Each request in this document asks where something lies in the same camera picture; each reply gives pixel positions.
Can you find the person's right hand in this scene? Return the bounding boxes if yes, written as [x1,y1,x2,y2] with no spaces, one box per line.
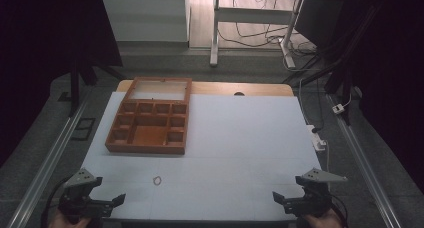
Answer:
[301,208,345,228]

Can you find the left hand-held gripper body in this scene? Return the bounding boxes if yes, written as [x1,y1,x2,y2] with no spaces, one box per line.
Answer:
[57,167,114,223]

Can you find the white table mat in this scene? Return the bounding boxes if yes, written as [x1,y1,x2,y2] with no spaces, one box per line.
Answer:
[81,91,323,222]

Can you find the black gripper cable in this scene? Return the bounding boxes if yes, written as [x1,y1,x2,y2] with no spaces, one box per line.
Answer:
[329,191,350,228]
[40,176,73,228]

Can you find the black floor cables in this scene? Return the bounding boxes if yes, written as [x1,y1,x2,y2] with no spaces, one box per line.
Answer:
[217,0,318,57]

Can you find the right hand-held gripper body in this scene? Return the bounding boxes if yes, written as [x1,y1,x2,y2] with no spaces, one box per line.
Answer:
[282,167,348,218]

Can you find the wooden compartment box with lid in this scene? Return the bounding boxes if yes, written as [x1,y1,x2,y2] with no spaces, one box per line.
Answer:
[104,76,194,156]

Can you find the white power cable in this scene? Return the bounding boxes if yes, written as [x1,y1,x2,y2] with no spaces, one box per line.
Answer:
[297,77,332,174]

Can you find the black rectangular floor frame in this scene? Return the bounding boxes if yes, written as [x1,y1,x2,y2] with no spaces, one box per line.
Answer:
[70,117,97,142]

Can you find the dark curtain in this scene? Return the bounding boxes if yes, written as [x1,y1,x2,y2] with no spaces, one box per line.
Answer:
[0,0,124,169]
[294,0,424,194]

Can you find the white cabinet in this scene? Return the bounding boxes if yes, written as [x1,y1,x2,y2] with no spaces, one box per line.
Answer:
[100,0,192,44]

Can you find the aluminium rail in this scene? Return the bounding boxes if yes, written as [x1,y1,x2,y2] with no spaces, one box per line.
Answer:
[5,99,88,228]
[327,93,405,228]

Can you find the white desk frame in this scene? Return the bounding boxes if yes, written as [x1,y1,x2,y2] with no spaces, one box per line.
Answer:
[209,0,305,70]

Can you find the black metal stand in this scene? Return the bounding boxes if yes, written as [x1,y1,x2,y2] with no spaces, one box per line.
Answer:
[68,59,128,118]
[283,1,388,126]

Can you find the person's left hand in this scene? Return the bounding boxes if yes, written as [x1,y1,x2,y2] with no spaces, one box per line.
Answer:
[48,209,92,228]

